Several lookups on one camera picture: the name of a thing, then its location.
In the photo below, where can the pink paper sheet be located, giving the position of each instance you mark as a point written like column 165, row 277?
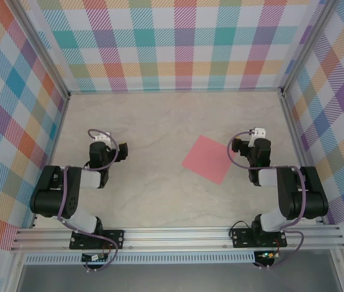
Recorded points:
column 208, row 159

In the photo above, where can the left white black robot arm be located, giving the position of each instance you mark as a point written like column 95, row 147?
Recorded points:
column 53, row 194

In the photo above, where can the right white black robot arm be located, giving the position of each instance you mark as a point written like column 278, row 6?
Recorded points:
column 308, row 194

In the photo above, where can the right small circuit board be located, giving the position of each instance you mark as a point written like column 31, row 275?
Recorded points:
column 266, row 255

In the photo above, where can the small circuit board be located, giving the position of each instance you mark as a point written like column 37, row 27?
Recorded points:
column 266, row 255
column 94, row 258

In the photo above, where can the left small circuit board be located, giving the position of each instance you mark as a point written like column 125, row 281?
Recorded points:
column 94, row 258

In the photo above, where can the grey metal panel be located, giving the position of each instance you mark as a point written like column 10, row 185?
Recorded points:
column 174, row 278

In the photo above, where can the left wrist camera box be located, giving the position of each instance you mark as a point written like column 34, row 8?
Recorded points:
column 103, row 136

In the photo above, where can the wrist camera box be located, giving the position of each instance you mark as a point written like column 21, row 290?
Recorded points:
column 258, row 131
column 103, row 136

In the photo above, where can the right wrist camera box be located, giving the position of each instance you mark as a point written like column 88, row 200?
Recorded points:
column 258, row 131

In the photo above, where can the long aluminium table edge rail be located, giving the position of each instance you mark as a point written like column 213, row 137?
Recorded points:
column 174, row 90

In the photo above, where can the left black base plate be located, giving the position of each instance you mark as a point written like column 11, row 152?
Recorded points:
column 115, row 237

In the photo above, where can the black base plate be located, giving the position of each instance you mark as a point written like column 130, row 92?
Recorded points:
column 241, row 237
column 115, row 237

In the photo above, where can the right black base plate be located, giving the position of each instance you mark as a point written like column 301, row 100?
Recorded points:
column 241, row 237

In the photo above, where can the wide aluminium mounting rail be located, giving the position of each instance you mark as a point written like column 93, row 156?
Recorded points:
column 174, row 238

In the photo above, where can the right aluminium frame post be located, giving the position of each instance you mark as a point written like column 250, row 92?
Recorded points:
column 303, row 45

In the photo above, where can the aluminium frame post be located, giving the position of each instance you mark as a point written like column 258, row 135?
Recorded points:
column 43, row 45
column 303, row 45

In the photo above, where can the left aluminium frame post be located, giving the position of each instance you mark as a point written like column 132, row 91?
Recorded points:
column 43, row 45

